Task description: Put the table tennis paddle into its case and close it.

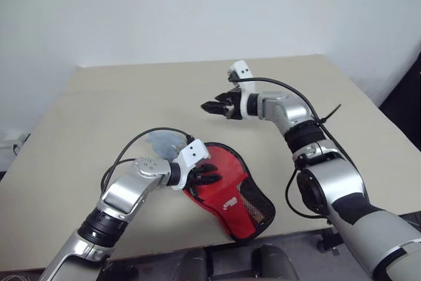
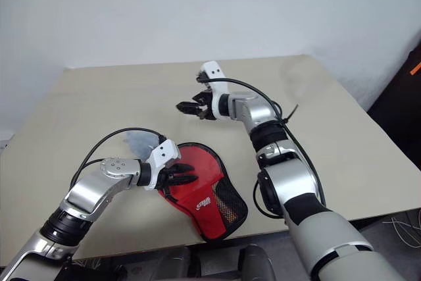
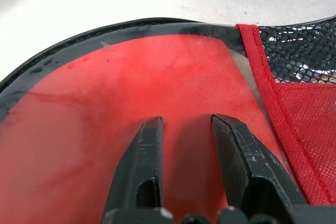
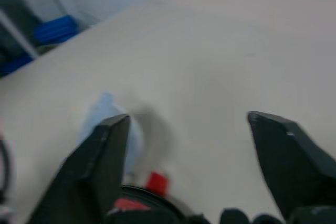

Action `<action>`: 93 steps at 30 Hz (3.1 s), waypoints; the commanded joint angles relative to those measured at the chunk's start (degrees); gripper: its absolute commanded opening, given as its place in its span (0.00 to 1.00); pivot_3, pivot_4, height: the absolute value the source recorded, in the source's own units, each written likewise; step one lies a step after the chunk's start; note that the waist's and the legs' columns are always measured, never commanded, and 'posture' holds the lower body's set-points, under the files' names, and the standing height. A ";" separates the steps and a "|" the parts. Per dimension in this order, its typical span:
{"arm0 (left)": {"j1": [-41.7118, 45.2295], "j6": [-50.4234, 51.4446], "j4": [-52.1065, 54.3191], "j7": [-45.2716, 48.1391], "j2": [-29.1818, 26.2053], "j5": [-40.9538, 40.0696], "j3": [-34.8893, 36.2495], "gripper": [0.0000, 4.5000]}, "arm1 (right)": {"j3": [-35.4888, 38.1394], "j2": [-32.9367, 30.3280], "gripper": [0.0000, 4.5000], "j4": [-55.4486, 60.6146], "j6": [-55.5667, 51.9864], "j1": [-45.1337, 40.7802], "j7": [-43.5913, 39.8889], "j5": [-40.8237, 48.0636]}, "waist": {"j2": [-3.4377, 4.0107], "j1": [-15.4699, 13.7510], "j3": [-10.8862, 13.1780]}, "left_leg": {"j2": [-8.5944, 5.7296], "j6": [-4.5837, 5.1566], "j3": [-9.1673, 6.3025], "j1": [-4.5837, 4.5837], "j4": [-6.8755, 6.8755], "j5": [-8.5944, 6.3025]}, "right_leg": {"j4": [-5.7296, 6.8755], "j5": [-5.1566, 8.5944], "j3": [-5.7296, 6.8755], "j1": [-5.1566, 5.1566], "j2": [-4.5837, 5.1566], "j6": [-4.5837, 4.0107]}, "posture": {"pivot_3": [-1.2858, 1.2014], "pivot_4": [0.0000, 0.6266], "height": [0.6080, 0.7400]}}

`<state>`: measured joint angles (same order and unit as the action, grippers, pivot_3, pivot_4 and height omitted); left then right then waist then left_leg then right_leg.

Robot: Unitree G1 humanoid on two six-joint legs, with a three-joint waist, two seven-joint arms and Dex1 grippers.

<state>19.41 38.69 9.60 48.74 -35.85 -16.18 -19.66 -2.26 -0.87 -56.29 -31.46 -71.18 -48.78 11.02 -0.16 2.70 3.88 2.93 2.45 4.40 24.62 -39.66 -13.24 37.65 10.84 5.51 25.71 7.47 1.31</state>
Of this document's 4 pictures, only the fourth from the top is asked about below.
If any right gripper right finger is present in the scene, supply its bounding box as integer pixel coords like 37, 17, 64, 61
247, 111, 336, 224

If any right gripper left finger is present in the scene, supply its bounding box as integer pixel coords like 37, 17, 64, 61
28, 113, 131, 224

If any black red clear paddle case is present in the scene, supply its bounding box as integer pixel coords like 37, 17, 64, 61
104, 171, 211, 224

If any blue plastic crate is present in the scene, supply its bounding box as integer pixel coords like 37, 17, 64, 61
33, 15, 79, 44
0, 50, 35, 78

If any grey metal bar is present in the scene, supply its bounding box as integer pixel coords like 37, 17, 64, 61
0, 6, 40, 59

